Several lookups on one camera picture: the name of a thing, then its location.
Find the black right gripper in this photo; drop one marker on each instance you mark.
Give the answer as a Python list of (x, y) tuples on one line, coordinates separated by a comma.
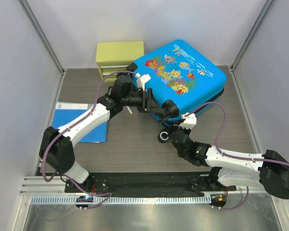
[(187, 130)]

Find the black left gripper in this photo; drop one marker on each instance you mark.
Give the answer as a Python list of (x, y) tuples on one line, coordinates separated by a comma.
[(152, 105)]

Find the aluminium corner post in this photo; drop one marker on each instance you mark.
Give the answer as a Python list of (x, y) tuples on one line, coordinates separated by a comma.
[(37, 27), (253, 31)]

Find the yellow-green drawer organizer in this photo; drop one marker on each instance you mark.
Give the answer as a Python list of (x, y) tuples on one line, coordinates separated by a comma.
[(116, 56)]

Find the blue white box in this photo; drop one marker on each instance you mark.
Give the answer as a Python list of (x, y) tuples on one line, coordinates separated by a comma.
[(94, 130)]

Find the slotted cable duct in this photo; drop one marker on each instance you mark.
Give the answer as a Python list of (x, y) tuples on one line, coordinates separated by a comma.
[(87, 200)]

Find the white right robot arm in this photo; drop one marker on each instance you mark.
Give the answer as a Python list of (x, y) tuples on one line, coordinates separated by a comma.
[(268, 171)]

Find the aluminium right corner post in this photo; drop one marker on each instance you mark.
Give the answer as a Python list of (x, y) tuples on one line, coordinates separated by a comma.
[(253, 31)]

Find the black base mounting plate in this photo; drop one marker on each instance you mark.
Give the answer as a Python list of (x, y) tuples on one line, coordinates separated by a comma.
[(121, 183)]

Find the blue suitcase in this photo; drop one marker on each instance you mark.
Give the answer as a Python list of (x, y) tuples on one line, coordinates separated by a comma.
[(181, 78)]

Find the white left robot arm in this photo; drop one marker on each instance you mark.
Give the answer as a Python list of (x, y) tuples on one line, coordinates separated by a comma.
[(57, 146)]

